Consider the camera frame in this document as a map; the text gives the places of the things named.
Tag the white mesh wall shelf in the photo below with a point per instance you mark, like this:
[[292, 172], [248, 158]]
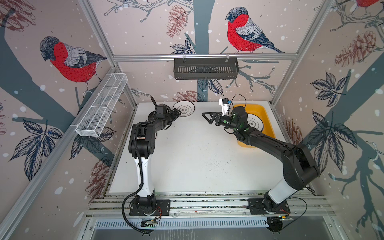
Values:
[[99, 112]]

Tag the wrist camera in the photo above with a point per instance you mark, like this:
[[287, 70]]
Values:
[[161, 111], [225, 106]]

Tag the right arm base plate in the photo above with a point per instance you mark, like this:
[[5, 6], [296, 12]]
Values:
[[258, 206]]

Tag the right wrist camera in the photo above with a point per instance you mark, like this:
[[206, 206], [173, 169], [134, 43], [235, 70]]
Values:
[[225, 106]]

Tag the aluminium rail bed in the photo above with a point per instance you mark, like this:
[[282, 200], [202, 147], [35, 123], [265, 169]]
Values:
[[218, 204]]

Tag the white plate grey emblem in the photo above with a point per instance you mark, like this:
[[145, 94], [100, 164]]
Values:
[[255, 122]]

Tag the black hanging wire basket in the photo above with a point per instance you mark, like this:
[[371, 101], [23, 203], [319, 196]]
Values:
[[206, 69]]

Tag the white plate back centre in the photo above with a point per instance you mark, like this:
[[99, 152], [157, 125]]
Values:
[[186, 108]]

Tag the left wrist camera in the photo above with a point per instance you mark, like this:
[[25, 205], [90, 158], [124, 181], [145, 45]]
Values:
[[161, 111]]

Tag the yellow plastic bin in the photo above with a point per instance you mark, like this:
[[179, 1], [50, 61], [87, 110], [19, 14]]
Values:
[[261, 112]]

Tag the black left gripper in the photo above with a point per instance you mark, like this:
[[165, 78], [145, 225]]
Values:
[[174, 116]]

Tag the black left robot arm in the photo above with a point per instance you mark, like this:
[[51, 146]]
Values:
[[142, 146]]

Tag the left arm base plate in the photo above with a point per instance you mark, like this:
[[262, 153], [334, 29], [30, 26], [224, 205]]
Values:
[[157, 208]]

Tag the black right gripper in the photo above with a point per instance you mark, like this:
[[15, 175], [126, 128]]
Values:
[[216, 115]]

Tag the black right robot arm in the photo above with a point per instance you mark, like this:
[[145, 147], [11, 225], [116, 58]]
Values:
[[299, 166]]

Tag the small black plate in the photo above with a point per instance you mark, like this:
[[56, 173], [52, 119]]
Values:
[[152, 116]]

